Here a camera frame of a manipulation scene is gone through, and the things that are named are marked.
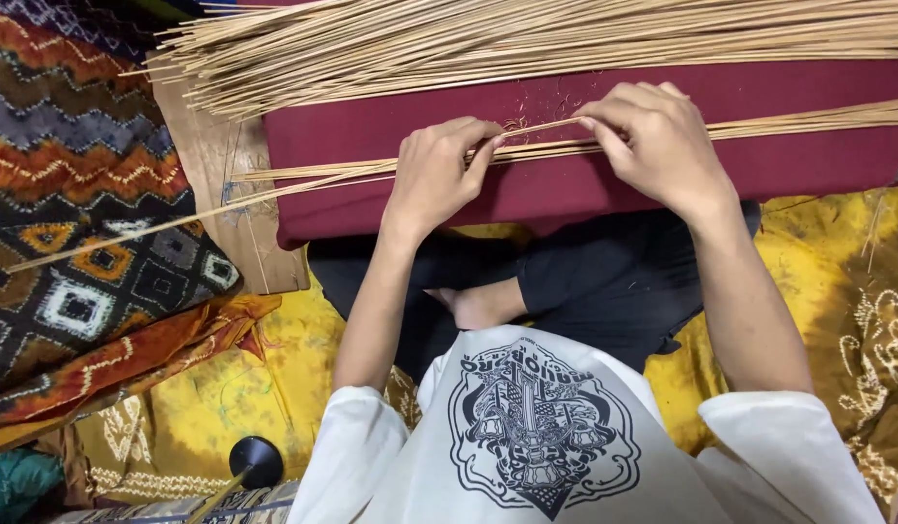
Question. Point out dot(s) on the striped woven cloth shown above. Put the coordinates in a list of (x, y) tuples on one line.
[(158, 509)]

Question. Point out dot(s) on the single thin bamboo stick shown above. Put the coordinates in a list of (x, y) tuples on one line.
[(128, 238)]

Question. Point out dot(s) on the yellow batik cloth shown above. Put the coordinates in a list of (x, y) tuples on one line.
[(806, 291)]

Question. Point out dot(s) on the person's left hand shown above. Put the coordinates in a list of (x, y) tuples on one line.
[(427, 175)]

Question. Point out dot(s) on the teal cloth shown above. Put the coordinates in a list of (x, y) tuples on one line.
[(16, 484)]

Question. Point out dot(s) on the person's bare foot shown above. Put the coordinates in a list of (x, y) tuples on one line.
[(478, 306)]

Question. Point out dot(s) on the maroon cloth-covered work board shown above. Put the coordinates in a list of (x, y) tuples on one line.
[(565, 191)]

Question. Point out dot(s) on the dark blue patterned cloth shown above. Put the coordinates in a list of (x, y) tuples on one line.
[(92, 22)]

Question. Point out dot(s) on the small bundle of bamboo sticks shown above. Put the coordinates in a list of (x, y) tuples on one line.
[(784, 125)]

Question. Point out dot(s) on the person's black trousers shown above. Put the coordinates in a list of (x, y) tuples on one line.
[(602, 284)]

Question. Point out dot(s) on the person's white printed shirt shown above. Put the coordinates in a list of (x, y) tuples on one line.
[(543, 437)]

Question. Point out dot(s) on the brown cardboard sheet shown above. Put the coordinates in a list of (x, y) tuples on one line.
[(216, 160)]

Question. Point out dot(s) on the person's right hand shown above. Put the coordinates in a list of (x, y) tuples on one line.
[(667, 153)]

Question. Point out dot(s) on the zigzag patterned batik cloth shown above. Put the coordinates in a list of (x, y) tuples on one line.
[(70, 138)]

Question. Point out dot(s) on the large pile of bamboo sticks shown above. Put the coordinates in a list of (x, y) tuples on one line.
[(493, 36)]

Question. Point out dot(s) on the orange batik cloth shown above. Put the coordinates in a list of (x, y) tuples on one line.
[(150, 349)]

